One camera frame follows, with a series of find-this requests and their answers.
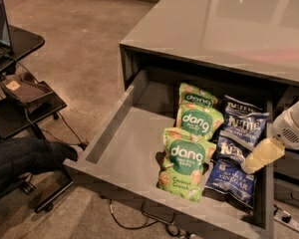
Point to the power strip on floor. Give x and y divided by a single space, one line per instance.
285 218

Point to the black rolling desk cart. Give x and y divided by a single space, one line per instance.
21 155

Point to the lower grey drawers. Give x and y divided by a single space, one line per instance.
286 169

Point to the front green dang chip bag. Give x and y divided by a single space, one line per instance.
182 165

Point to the black drawer handle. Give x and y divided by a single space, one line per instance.
158 212

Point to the blue kettle chip bag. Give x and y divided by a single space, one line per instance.
233 105
249 128
227 176

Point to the back green dang chip bag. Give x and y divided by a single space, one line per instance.
192 94

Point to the grey open top drawer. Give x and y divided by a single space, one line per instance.
122 161

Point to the green dang chip bag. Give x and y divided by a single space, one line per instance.
200 121
182 165
192 94

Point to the brown device on cart shelf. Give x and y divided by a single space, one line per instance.
26 91

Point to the middle green dang chip bag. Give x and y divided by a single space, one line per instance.
200 121

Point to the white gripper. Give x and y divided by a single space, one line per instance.
288 129

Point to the person's leg in dark jeans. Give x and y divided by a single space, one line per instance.
21 155

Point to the grey counter cabinet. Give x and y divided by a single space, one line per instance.
253 37

